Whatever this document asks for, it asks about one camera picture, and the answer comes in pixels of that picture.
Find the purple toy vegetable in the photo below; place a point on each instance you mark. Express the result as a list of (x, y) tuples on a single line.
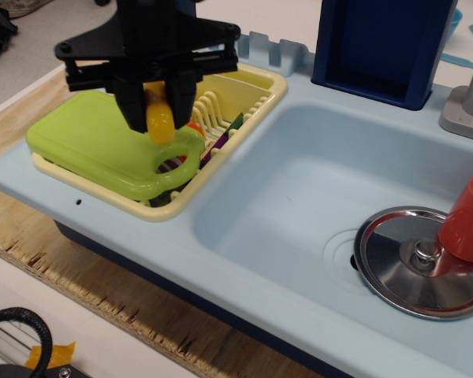
[(222, 140)]

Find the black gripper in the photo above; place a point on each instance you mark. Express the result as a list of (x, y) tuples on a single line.
[(147, 41)]

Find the grey toy faucet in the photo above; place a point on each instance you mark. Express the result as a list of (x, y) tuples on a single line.
[(457, 114)]

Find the orange plastic cup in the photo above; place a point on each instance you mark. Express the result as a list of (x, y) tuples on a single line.
[(456, 233)]

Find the steel pot lid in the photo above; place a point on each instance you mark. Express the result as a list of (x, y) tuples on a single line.
[(398, 255)]

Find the yellow tape piece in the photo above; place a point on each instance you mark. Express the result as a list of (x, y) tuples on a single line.
[(60, 355)]

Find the wooden board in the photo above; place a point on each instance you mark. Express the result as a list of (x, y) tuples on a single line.
[(120, 324)]

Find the green plastic cutting board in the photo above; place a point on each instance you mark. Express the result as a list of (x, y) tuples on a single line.
[(89, 136)]

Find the cream dish rack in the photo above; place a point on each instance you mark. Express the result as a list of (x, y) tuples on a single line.
[(219, 100)]

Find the dark blue box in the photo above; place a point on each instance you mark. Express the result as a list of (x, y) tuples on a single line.
[(387, 51)]

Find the light blue toy sink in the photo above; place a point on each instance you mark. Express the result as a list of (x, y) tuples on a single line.
[(270, 236)]

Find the orange toy piece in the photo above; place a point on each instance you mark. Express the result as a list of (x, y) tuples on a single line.
[(195, 127)]

